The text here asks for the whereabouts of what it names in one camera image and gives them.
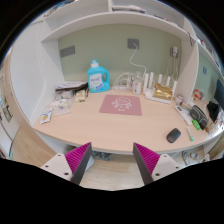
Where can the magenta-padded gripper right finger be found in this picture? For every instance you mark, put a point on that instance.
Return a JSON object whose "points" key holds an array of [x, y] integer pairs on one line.
{"points": [[148, 158]]}

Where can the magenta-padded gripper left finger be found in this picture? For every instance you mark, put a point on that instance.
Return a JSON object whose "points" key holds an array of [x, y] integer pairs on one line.
{"points": [[78, 156]]}

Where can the black computer mouse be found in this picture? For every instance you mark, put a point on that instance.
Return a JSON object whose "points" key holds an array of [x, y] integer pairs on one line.
{"points": [[173, 135]]}

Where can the pink printed mouse pad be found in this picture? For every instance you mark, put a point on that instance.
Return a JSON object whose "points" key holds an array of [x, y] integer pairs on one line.
{"points": [[120, 105]]}

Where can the green marker pen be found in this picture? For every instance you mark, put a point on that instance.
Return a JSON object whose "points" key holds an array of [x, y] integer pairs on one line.
{"points": [[190, 134]]}

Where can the white yellow sachet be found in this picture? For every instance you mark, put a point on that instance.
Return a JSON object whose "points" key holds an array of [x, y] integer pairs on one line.
{"points": [[46, 116]]}

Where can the clear plastic bags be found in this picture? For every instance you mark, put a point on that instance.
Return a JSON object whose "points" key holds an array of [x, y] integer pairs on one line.
{"points": [[61, 106]]}

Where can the white remote control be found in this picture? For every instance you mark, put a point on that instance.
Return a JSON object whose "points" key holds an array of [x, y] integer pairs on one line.
{"points": [[183, 115]]}

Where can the green small packet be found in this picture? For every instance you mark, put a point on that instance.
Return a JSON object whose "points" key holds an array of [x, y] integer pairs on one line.
{"points": [[196, 124]]}

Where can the yellow small box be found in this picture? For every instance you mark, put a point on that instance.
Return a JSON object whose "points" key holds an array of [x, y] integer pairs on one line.
{"points": [[80, 96]]}

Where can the white router with antennas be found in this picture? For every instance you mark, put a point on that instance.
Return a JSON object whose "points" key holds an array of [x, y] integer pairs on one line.
{"points": [[150, 95]]}

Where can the grey pencil case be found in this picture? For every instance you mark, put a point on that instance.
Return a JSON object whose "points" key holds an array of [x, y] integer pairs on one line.
{"points": [[199, 116]]}

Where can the small silver can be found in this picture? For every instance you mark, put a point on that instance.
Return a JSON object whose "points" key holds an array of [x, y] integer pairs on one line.
{"points": [[179, 99]]}

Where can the gold foil bag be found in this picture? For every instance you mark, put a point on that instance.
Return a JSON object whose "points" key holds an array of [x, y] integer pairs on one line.
{"points": [[162, 92]]}

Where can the stack of flat booklets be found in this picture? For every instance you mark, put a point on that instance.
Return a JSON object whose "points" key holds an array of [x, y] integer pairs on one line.
{"points": [[70, 85]]}

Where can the clear bottle with red label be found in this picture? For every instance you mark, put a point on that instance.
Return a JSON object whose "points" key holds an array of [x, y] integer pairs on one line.
{"points": [[137, 86]]}

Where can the white power strip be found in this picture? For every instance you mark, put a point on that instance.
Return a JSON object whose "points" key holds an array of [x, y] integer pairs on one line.
{"points": [[120, 88]]}

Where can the blue detergent bottle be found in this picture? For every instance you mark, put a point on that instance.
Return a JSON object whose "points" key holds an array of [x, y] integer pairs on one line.
{"points": [[96, 80]]}

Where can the black cloth bag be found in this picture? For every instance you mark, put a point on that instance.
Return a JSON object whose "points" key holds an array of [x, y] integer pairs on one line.
{"points": [[212, 110]]}

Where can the black monitor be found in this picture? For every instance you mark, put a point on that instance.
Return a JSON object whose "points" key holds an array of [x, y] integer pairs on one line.
{"points": [[220, 95]]}

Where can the blue-grey small wall socket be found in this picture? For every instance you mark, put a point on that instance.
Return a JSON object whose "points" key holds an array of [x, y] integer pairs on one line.
{"points": [[205, 70]]}

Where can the grey oblong wall plate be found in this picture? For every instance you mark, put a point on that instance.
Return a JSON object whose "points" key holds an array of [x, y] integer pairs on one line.
{"points": [[67, 51]]}

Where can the white wall charger plug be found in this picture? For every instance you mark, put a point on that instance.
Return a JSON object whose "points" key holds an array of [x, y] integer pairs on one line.
{"points": [[175, 51]]}

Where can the grey square wall socket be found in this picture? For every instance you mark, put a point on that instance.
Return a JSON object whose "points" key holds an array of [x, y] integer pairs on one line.
{"points": [[133, 43]]}

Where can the white wall shelf unit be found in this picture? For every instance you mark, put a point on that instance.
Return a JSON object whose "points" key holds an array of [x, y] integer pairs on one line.
{"points": [[110, 18]]}

